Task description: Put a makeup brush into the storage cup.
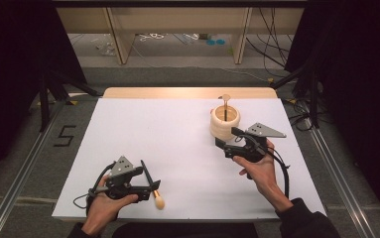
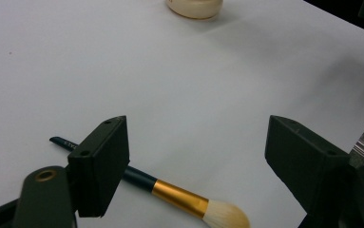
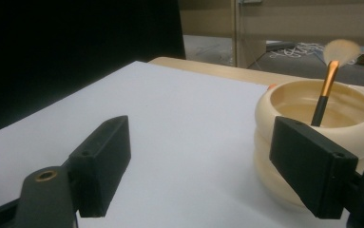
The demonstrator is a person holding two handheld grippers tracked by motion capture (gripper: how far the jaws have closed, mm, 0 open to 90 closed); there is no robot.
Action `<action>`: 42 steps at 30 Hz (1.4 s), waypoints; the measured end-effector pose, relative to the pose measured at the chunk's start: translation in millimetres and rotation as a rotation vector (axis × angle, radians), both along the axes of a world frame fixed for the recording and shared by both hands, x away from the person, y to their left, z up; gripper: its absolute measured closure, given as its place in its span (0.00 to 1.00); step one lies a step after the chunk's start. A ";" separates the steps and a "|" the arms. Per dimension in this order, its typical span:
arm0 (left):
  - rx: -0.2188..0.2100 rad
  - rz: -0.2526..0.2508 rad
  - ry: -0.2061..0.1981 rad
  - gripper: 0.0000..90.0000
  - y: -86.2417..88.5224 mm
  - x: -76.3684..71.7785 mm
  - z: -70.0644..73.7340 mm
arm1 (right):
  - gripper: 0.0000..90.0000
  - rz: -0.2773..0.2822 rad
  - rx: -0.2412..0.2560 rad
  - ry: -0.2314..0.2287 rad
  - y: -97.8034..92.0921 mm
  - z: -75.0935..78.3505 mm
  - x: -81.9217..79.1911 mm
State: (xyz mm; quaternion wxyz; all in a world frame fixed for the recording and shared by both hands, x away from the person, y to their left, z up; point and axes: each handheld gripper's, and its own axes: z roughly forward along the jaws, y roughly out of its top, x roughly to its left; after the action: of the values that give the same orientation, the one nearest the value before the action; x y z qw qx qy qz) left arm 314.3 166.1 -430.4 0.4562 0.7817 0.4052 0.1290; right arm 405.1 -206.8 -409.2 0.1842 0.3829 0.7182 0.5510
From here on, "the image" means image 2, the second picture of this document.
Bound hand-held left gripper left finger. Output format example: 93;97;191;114
67;115;131;219

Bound large white-bristle makeup brush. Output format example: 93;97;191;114
48;136;252;228

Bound white table sheet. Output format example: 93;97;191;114
0;0;364;228

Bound cream ribbed brush holder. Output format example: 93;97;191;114
164;0;224;20

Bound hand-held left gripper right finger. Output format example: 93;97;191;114
264;114;359;219

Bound black curtain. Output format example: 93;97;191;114
302;0;364;39

